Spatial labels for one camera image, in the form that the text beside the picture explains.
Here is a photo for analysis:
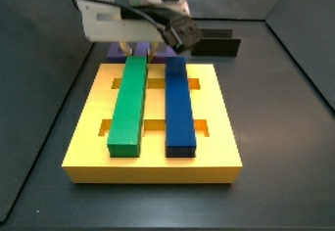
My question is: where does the yellow slotted board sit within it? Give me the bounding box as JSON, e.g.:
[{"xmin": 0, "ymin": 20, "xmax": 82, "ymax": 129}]
[{"xmin": 61, "ymin": 64, "xmax": 241, "ymax": 184}]

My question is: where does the purple three-legged block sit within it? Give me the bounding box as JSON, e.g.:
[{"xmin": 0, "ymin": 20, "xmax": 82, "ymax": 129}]
[{"xmin": 106, "ymin": 42, "xmax": 176, "ymax": 64}]

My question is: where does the black camera cable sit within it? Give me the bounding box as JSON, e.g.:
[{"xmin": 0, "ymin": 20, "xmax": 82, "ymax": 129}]
[{"xmin": 44, "ymin": 0, "xmax": 172, "ymax": 33}]

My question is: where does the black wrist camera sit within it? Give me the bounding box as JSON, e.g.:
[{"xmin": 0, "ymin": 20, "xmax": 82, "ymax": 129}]
[{"xmin": 162, "ymin": 16, "xmax": 201, "ymax": 54}]

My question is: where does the blue long bar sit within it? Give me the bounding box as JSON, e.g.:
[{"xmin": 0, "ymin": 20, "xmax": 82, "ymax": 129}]
[{"xmin": 165, "ymin": 57, "xmax": 196, "ymax": 158}]

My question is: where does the black angle fixture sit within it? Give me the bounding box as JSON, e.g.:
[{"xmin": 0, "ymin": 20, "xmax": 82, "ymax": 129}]
[{"xmin": 190, "ymin": 29, "xmax": 240, "ymax": 57}]

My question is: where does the green long bar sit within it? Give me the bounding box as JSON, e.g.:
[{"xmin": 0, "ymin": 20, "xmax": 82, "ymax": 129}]
[{"xmin": 106, "ymin": 57, "xmax": 148, "ymax": 158}]

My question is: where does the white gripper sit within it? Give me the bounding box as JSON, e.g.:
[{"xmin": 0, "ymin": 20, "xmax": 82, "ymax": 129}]
[{"xmin": 74, "ymin": 0, "xmax": 190, "ymax": 63}]

